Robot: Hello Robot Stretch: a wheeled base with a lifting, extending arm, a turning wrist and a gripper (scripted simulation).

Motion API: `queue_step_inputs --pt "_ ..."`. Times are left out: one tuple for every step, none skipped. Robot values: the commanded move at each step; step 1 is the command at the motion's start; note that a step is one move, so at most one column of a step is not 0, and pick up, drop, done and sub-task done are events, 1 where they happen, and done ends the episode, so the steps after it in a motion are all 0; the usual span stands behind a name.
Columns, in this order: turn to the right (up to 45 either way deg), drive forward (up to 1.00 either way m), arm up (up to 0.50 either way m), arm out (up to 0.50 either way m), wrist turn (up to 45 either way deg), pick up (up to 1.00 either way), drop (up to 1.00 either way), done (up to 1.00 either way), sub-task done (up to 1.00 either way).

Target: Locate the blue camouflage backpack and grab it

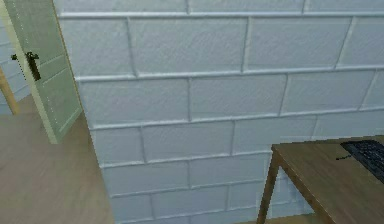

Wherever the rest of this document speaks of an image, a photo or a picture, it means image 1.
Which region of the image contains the black door handle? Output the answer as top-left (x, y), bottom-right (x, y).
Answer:
top-left (11, 51), bottom-right (42, 82)

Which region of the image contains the brown wooden table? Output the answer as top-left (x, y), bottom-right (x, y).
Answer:
top-left (255, 134), bottom-right (384, 224)

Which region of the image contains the light wooden furniture leg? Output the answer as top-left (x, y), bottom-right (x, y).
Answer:
top-left (0, 65), bottom-right (21, 116)

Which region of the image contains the black keyboard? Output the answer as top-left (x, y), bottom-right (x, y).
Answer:
top-left (335, 139), bottom-right (384, 185)

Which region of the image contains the pale green room door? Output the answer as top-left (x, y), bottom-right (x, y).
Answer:
top-left (0, 0), bottom-right (84, 145)

